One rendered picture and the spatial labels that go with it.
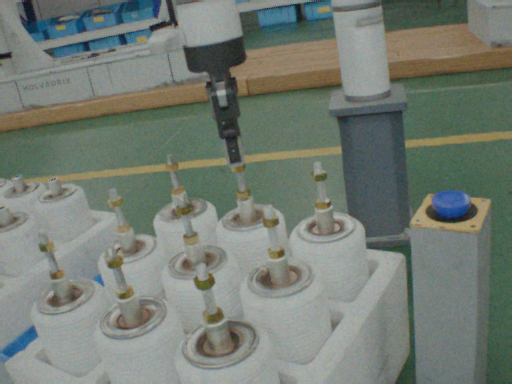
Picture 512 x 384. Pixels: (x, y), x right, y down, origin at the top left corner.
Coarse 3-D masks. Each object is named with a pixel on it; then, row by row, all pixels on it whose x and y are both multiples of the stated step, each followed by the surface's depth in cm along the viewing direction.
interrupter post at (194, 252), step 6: (198, 240) 66; (186, 246) 65; (192, 246) 65; (198, 246) 65; (186, 252) 65; (192, 252) 65; (198, 252) 65; (192, 258) 65; (198, 258) 65; (204, 258) 66; (192, 264) 66
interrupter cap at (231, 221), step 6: (258, 204) 78; (264, 204) 78; (234, 210) 78; (258, 210) 77; (228, 216) 77; (234, 216) 77; (258, 216) 76; (222, 222) 75; (228, 222) 75; (234, 222) 75; (240, 222) 75; (246, 222) 75; (252, 222) 74; (258, 222) 73; (228, 228) 73; (234, 228) 73; (240, 228) 73; (246, 228) 72; (252, 228) 72; (258, 228) 72
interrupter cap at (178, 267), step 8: (208, 248) 69; (216, 248) 69; (176, 256) 69; (184, 256) 68; (208, 256) 68; (216, 256) 67; (224, 256) 66; (168, 264) 67; (176, 264) 67; (184, 264) 67; (208, 264) 66; (216, 264) 65; (224, 264) 65; (168, 272) 65; (176, 272) 65; (184, 272) 65; (192, 272) 64; (216, 272) 64
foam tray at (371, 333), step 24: (288, 240) 83; (384, 264) 72; (384, 288) 67; (336, 312) 65; (360, 312) 64; (384, 312) 68; (336, 336) 60; (360, 336) 62; (384, 336) 69; (408, 336) 79; (24, 360) 65; (48, 360) 68; (336, 360) 57; (360, 360) 62; (384, 360) 70
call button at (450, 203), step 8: (440, 192) 55; (448, 192) 55; (456, 192) 54; (432, 200) 54; (440, 200) 53; (448, 200) 53; (456, 200) 53; (464, 200) 53; (440, 208) 53; (448, 208) 52; (456, 208) 52; (464, 208) 52; (448, 216) 53; (456, 216) 53
